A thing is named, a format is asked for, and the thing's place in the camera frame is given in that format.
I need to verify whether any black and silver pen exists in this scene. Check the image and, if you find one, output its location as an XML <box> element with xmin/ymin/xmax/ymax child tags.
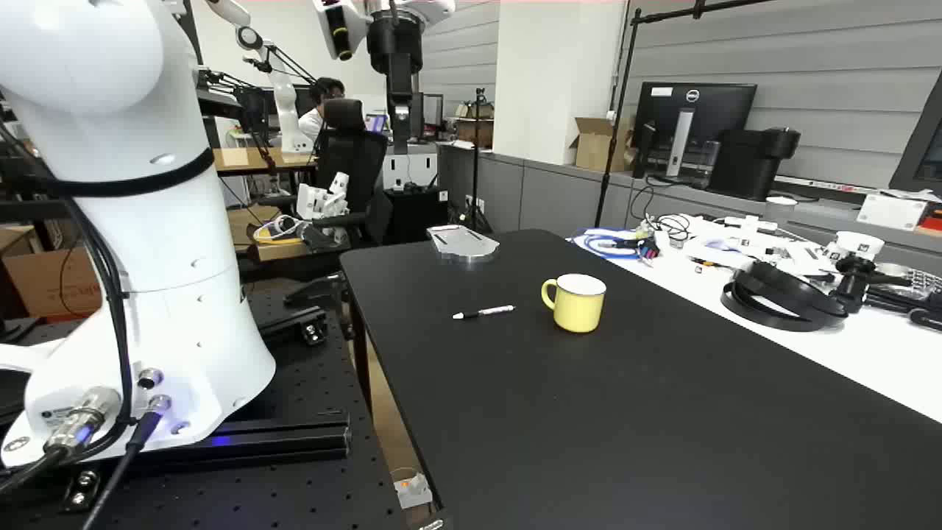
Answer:
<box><xmin>450</xmin><ymin>304</ymin><xmax>516</xmax><ymax>322</ymax></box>

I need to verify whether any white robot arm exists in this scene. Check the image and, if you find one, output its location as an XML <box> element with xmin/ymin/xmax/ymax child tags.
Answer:
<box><xmin>0</xmin><ymin>0</ymin><xmax>276</xmax><ymax>469</ymax></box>

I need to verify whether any yellow enamel mug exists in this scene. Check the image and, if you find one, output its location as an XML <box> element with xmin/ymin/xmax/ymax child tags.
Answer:
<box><xmin>543</xmin><ymin>275</ymin><xmax>607</xmax><ymax>335</ymax></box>

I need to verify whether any silver metal plate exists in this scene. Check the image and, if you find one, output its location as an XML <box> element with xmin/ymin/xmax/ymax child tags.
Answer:
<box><xmin>426</xmin><ymin>225</ymin><xmax>497</xmax><ymax>260</ymax></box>

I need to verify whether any black tripod stand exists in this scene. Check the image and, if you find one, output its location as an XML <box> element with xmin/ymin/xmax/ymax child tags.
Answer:
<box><xmin>462</xmin><ymin>89</ymin><xmax>491</xmax><ymax>232</ymax></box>

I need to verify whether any black office chair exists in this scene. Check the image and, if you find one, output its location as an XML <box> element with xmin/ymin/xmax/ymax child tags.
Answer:
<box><xmin>286</xmin><ymin>101</ymin><xmax>388</xmax><ymax>309</ymax></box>

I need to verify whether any cardboard box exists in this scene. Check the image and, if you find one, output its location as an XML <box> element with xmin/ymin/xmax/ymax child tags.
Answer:
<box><xmin>570</xmin><ymin>117</ymin><xmax>632</xmax><ymax>172</ymax></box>

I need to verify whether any person in white shirt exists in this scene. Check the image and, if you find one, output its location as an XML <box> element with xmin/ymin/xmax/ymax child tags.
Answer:
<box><xmin>297</xmin><ymin>76</ymin><xmax>345</xmax><ymax>138</ymax></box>

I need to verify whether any black perforated base board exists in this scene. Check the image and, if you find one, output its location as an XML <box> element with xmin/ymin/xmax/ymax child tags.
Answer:
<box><xmin>0</xmin><ymin>284</ymin><xmax>410</xmax><ymax>530</ymax></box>

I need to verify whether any black computer monitor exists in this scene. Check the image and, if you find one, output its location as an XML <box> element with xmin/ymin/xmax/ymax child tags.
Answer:
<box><xmin>632</xmin><ymin>82</ymin><xmax>757</xmax><ymax>188</ymax></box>

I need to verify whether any black box on desk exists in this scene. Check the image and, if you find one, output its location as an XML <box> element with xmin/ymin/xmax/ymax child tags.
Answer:
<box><xmin>709</xmin><ymin>129</ymin><xmax>802</xmax><ymax>200</ymax></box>

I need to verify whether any blue cable coil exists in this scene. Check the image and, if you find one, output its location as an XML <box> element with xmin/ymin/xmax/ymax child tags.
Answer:
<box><xmin>573</xmin><ymin>228</ymin><xmax>660</xmax><ymax>265</ymax></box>

